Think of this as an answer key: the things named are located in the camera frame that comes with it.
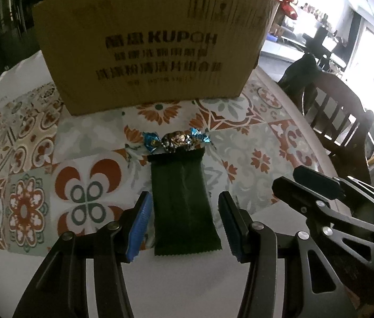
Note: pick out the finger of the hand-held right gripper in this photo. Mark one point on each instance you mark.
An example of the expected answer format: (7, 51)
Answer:
(319, 185)
(293, 193)

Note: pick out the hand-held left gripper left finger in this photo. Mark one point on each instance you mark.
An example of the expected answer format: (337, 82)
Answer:
(139, 228)

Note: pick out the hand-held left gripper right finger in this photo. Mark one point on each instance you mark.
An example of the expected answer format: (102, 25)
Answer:
(231, 232)

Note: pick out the dark green snack packet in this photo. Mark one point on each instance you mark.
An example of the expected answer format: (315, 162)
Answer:
(180, 205)

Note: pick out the brown cardboard box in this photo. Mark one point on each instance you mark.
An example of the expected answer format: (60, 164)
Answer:
(160, 73)

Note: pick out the patterned tile table mat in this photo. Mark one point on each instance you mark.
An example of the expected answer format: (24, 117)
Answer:
(84, 185)

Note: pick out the brown wooden chair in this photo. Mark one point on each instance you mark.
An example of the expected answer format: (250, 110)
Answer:
(339, 106)

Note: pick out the blue and brown foil candy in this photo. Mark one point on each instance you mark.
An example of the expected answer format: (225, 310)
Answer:
(177, 139)

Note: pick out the dark green garment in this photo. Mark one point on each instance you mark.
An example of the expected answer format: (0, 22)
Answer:
(301, 73)

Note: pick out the white sideboard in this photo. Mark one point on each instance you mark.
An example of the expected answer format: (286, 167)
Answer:
(279, 53)

